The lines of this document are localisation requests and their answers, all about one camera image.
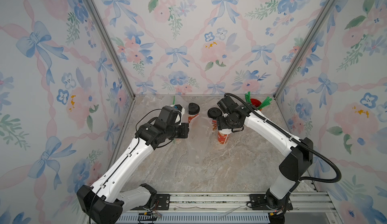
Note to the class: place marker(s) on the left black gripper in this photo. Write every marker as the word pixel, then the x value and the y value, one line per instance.
pixel 185 129

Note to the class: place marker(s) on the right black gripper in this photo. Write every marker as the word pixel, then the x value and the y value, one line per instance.
pixel 220 124

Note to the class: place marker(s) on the red cup white lid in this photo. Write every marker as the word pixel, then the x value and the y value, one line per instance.
pixel 223 136

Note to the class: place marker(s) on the clear plastic carrier bag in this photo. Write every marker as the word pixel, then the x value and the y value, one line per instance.
pixel 163 100

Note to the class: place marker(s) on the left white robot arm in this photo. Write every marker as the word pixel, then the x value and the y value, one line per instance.
pixel 104 201

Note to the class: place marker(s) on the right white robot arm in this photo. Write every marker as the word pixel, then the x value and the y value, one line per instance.
pixel 297 158

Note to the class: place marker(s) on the spare clear plastic bags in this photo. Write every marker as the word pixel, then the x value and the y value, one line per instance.
pixel 146 103

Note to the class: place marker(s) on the red cup black lid right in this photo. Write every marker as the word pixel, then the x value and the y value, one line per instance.
pixel 214 113

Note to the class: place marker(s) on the red cup black lid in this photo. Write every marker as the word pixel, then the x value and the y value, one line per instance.
pixel 193 111
pixel 214 113

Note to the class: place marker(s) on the red cup black lid left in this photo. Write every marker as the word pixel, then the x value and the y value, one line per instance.
pixel 193 111

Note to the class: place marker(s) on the red straw holder cup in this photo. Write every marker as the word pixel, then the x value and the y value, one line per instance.
pixel 255 102

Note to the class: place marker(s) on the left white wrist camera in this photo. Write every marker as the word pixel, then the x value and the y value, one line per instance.
pixel 180 114

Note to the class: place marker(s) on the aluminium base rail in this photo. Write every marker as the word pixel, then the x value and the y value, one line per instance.
pixel 231 208

